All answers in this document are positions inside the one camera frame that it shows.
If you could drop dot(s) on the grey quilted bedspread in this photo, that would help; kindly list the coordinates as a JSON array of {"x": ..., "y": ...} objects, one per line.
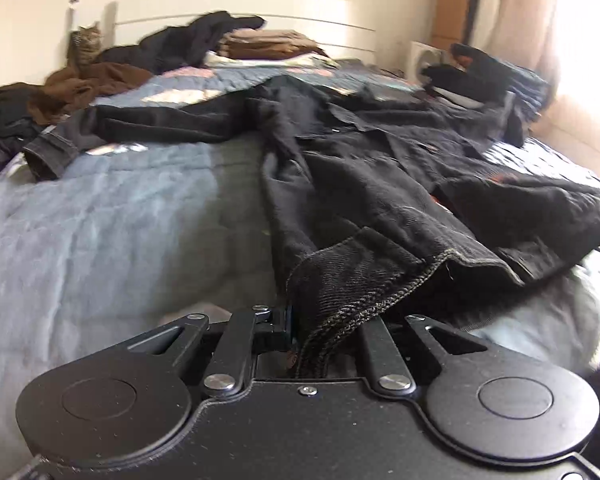
[{"x": 130, "y": 220}]

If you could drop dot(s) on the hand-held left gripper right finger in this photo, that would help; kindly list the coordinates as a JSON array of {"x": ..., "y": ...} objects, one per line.
[{"x": 380, "y": 355}]

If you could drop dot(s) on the stack of dark folded clothes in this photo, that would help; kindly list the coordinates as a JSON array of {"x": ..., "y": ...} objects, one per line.
[{"x": 485, "y": 72}]

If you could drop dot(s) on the white fan heater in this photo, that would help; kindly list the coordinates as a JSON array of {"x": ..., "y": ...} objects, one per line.
[{"x": 427, "y": 60}]

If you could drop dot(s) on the black crumpled garment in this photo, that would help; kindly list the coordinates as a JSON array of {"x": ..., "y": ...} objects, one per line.
[{"x": 0, "y": 130}]

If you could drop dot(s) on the black denim jacket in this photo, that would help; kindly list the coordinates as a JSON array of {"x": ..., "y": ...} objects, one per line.
[{"x": 370, "y": 185}]

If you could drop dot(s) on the brown crumpled garment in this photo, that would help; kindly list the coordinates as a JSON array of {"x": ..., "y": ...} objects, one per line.
[{"x": 80, "y": 85}]

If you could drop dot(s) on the black puffer jacket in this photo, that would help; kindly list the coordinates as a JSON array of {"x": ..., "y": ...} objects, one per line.
[{"x": 180, "y": 42}]

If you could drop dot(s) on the white headboard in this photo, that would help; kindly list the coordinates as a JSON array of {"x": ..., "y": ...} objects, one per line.
[{"x": 140, "y": 12}]

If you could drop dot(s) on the stack of brown folded clothes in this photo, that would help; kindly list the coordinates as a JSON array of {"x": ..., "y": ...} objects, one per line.
[{"x": 270, "y": 45}]

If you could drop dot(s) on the tabby cat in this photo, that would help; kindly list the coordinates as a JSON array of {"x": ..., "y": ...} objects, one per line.
[{"x": 87, "y": 45}]

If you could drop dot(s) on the beige curtain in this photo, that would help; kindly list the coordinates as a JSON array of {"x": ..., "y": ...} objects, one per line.
[{"x": 570, "y": 25}]

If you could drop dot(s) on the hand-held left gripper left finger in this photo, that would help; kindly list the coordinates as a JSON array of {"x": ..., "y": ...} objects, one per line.
[{"x": 277, "y": 337}]

